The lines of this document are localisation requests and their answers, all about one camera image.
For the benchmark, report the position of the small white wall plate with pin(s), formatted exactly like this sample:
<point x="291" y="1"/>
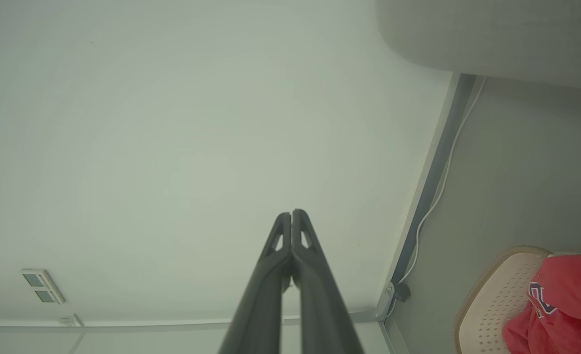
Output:
<point x="68" y="320"/>

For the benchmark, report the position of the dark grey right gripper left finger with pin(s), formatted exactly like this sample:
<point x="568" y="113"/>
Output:
<point x="260" y="305"/>

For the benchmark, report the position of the grey fabric sofa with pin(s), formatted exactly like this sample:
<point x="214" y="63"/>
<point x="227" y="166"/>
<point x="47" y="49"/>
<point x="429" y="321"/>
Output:
<point x="497" y="34"/>

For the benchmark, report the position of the red shirt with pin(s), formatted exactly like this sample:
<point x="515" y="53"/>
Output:
<point x="563" y="305"/>

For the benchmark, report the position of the black round frame foot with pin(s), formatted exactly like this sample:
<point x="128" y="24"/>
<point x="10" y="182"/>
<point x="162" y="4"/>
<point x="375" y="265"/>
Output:
<point x="402" y="292"/>

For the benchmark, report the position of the beige perforated laundry basket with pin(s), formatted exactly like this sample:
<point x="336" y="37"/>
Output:
<point x="497" y="300"/>

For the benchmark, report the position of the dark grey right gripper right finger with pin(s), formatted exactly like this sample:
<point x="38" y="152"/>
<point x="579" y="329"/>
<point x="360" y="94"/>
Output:
<point x="322" y="305"/>

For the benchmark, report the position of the white double wall socket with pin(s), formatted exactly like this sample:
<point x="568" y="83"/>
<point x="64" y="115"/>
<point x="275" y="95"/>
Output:
<point x="43" y="286"/>

